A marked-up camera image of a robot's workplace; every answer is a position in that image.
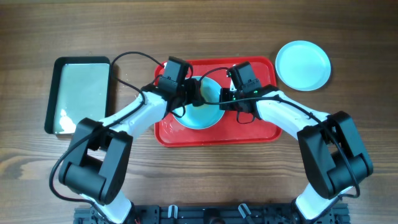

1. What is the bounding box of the teal plate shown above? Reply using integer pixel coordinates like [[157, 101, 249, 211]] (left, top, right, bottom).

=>
[[275, 40, 332, 91], [174, 77, 224, 129]]

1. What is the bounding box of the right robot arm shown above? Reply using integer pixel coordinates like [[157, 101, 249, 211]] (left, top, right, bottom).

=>
[[219, 62, 373, 223]]

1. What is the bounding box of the black left camera cable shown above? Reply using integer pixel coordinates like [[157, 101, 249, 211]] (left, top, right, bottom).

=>
[[49, 51, 165, 206]]

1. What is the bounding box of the red plastic tray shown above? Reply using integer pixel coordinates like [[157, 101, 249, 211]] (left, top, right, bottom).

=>
[[154, 56, 282, 147]]

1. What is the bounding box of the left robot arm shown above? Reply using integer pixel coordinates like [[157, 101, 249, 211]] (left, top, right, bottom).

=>
[[49, 57, 201, 223]]

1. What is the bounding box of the teal plate top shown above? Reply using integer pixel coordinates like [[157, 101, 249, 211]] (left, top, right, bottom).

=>
[[275, 40, 332, 91]]

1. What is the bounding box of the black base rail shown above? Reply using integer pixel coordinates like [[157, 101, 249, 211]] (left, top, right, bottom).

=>
[[73, 203, 351, 224]]

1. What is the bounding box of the black water basin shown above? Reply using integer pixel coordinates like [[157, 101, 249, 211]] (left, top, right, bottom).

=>
[[44, 56, 110, 135]]

